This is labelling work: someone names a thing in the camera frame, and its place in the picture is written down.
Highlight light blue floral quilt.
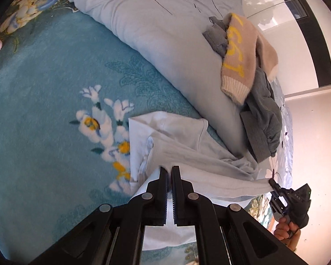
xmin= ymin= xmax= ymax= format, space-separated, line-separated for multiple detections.
xmin=45 ymin=0 xmax=295 ymax=188

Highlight grey sweatshirt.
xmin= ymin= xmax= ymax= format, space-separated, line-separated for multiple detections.
xmin=203 ymin=13 xmax=282 ymax=163

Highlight light blue long-sleeve shirt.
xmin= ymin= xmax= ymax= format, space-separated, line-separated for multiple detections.
xmin=128 ymin=111 xmax=275 ymax=252

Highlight person's right hand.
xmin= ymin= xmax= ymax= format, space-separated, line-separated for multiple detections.
xmin=273 ymin=217 xmax=301 ymax=252

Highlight beige knit sweater yellow letters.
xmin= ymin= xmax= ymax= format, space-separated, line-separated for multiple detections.
xmin=221 ymin=13 xmax=279 ymax=105

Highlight white black sliding wardrobe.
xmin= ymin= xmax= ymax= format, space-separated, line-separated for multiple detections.
xmin=243 ymin=0 xmax=331 ymax=96

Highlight teal floral bed sheet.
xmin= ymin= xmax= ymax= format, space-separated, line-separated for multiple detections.
xmin=0 ymin=0 xmax=260 ymax=264

